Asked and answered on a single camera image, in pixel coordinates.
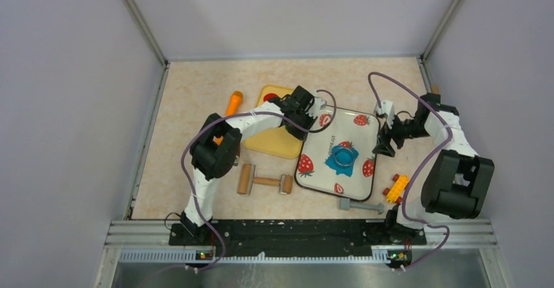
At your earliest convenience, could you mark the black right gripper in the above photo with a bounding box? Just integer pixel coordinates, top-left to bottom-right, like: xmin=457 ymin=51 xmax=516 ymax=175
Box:
xmin=372 ymin=111 xmax=430 ymax=157

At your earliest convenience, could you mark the silver tape roll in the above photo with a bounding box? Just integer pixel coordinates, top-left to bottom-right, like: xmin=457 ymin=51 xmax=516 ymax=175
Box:
xmin=332 ymin=147 xmax=357 ymax=168

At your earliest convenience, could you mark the blue play dough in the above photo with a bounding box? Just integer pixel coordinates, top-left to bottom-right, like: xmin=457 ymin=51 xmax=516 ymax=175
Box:
xmin=325 ymin=145 xmax=359 ymax=177

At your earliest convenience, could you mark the white strawberry enamel tray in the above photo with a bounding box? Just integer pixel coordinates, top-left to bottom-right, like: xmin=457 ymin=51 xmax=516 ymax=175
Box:
xmin=295 ymin=106 xmax=381 ymax=201

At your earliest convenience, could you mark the wooden roller tool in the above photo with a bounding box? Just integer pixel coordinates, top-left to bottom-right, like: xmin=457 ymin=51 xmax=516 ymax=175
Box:
xmin=236 ymin=164 xmax=294 ymax=196

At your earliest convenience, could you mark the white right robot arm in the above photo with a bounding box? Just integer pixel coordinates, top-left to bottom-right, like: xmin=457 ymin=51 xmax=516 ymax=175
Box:
xmin=373 ymin=93 xmax=495 ymax=244

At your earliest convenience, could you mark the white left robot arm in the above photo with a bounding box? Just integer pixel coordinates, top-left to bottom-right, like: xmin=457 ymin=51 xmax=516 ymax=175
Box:
xmin=180 ymin=86 xmax=327 ymax=245

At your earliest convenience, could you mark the red dough disc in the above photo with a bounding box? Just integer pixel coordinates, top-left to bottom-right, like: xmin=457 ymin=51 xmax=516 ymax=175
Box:
xmin=263 ymin=93 xmax=280 ymax=102

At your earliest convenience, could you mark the yellow plastic tray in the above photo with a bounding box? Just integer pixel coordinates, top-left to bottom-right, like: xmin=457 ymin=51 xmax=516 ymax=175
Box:
xmin=242 ymin=84 xmax=302 ymax=159

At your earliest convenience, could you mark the yellow toy brick car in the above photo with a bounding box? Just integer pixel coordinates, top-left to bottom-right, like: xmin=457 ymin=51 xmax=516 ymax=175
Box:
xmin=382 ymin=174 xmax=410 ymax=204

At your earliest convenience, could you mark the orange toy rolling pin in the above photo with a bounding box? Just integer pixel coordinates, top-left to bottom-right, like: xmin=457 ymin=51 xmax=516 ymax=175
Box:
xmin=215 ymin=90 xmax=244 ymax=145

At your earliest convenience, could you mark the grey toy bolt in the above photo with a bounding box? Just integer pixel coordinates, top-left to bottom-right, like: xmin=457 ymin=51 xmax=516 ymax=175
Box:
xmin=338 ymin=198 xmax=385 ymax=215

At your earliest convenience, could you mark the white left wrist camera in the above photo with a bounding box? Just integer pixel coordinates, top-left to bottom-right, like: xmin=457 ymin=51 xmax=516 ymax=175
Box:
xmin=307 ymin=97 xmax=327 ymax=118

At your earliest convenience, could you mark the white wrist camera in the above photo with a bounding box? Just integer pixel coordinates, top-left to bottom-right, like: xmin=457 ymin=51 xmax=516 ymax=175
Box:
xmin=374 ymin=100 xmax=395 ymax=128
xmin=307 ymin=97 xmax=327 ymax=118

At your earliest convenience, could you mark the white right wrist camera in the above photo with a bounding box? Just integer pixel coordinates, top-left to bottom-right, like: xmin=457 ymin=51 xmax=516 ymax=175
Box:
xmin=374 ymin=100 xmax=395 ymax=128

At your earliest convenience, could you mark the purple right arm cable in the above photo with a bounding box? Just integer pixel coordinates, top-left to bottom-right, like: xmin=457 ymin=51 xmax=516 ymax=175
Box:
xmin=368 ymin=71 xmax=455 ymax=272

